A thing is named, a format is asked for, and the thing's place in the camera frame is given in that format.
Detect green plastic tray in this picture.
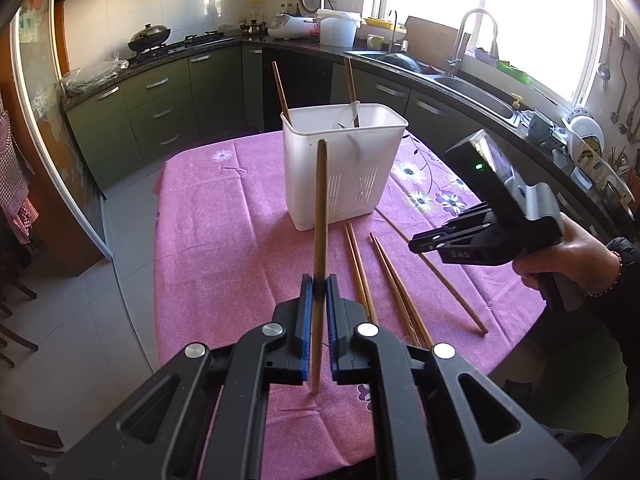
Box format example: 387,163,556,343
496,60,532,86

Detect steel kitchen faucet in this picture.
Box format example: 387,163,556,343
446,8,500,77

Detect steel double sink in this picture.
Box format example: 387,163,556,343
344,49,523,128

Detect hanging metal ladles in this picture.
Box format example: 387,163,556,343
597,20,640,136

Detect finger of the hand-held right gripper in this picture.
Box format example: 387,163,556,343
446,202,496,233
408,224,494,265

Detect dark wooden chair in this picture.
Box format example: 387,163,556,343
0,260,40,368

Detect grey ceramic mug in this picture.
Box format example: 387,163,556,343
527,112,556,146

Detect person's right forearm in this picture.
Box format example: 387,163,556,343
585,236,640,351

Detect clear plastic spoon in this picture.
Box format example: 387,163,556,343
337,100,362,129

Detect sliding glass door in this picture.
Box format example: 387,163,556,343
10,0,113,261

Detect pink checked apron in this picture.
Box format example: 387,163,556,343
0,105,38,246

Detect black gas stove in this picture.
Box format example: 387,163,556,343
129,32,236,63

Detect white rice cooker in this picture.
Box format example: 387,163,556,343
267,14,318,42

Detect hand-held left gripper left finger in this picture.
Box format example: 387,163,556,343
52,274,316,480

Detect black pan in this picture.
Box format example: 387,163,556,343
382,52,423,73

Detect row of wooden chopsticks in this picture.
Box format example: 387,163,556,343
342,222,490,351

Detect bright kitchen window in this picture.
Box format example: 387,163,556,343
372,0,608,106

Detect white plastic bucket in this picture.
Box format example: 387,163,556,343
316,9,362,48

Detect wooden cutting board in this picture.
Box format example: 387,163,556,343
402,16,471,68

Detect green lower kitchen cabinets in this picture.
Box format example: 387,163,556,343
65,42,626,251

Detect clear plastic bag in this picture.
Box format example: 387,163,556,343
60,58,130,96

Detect white dish rack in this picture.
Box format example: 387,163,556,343
560,107,636,206

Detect pink floral tablecloth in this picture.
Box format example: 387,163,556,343
152,130,551,480

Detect white plastic utensil holder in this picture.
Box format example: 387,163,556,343
280,103,408,232

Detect black wok with lid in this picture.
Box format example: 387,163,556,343
127,22,172,53

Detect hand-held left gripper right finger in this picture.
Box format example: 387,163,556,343
325,276,583,480

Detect person's right hand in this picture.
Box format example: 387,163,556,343
514,225,623,298

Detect white patterned plate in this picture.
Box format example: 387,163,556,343
567,108,606,153

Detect bead bracelet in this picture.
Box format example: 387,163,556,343
585,250,625,298

